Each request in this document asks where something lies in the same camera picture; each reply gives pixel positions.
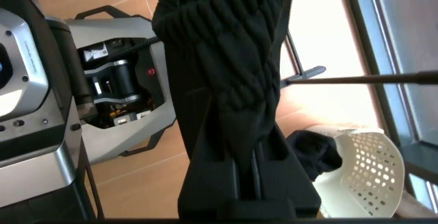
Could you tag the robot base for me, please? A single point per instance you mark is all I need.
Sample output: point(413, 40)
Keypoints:
point(41, 121)

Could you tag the beige curtain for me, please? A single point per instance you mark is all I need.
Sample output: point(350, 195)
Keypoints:
point(414, 205)

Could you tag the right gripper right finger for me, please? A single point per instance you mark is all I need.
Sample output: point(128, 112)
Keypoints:
point(287, 183)

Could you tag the black clothes rack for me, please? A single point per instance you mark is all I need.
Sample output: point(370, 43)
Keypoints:
point(376, 78)

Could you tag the black shorts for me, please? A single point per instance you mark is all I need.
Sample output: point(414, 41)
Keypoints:
point(232, 63)

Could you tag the white laundry basket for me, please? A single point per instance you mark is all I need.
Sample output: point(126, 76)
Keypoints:
point(373, 172)

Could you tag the heap of clothes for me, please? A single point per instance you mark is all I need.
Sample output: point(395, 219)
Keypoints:
point(315, 152)

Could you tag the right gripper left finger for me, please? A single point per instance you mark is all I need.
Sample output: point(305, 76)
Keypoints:
point(208, 186)

